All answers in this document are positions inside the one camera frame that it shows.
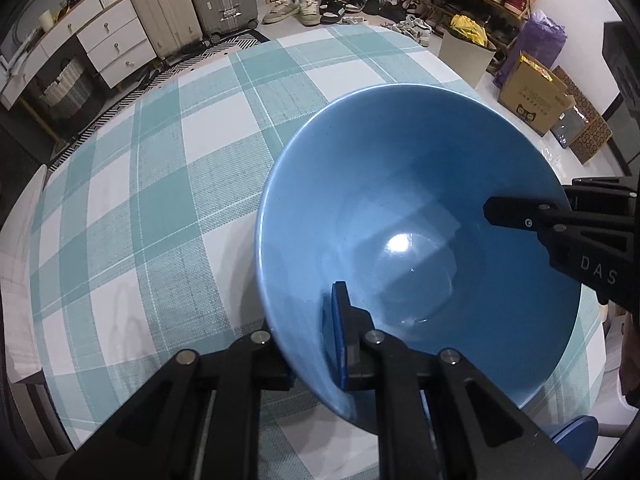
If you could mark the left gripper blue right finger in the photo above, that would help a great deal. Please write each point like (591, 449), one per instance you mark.
(438, 416)

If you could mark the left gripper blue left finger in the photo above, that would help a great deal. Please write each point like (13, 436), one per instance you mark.
(197, 417)

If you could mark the dark blue bowl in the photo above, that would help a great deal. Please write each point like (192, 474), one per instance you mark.
(576, 438)

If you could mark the light blue bowl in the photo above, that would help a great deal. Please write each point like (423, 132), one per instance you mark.
(384, 190)

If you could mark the brown patterned board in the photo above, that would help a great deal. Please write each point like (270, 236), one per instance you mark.
(581, 128)

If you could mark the cardboard box with cat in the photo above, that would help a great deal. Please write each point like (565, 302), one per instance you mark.
(535, 95)

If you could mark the teal checkered tablecloth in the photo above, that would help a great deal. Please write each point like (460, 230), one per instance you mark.
(142, 240)

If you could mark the purple plastic bag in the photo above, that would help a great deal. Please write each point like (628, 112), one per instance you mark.
(541, 37)

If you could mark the white bin with yellow bag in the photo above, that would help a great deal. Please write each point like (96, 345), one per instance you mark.
(466, 48)

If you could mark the striped laundry basket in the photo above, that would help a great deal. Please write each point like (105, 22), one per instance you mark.
(69, 91)

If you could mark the white drawer desk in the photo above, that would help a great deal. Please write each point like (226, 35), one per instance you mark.
(110, 33)

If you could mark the beige suitcase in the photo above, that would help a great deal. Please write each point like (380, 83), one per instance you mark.
(170, 25)

